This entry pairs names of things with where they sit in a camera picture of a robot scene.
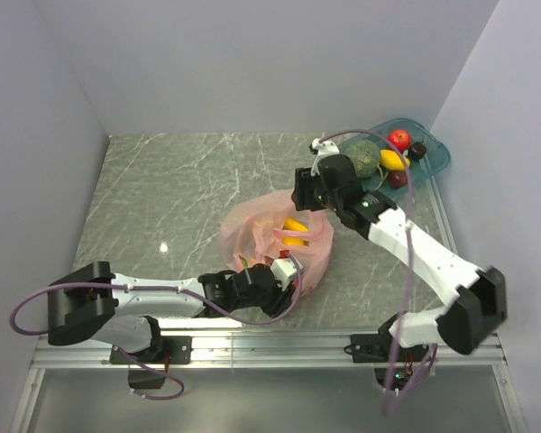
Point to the dark purple mangosteen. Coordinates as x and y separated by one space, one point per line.
417 151

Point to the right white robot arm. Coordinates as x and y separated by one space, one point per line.
473 300

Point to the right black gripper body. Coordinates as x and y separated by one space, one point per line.
327 199

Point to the teal plastic tray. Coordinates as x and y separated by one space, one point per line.
426 155

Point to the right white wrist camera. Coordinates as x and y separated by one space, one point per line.
321 149

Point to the yellow mango in tray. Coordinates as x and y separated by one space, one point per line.
391 161

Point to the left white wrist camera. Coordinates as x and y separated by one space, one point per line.
286 269

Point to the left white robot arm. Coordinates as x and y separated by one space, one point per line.
94 303

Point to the yellow mango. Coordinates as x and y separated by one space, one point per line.
391 161
293 241

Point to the yellow banana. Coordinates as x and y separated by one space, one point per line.
292 224

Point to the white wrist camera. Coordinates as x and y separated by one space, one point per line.
286 269
321 149

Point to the green netted melon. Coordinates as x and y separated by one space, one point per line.
365 156

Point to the dark red plum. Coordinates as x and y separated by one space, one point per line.
397 179

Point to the pink plastic bag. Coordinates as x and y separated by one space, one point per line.
251 233

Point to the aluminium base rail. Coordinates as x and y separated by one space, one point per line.
228 347

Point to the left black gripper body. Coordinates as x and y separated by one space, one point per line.
271 301

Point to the red apple in tray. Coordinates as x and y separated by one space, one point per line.
400 138

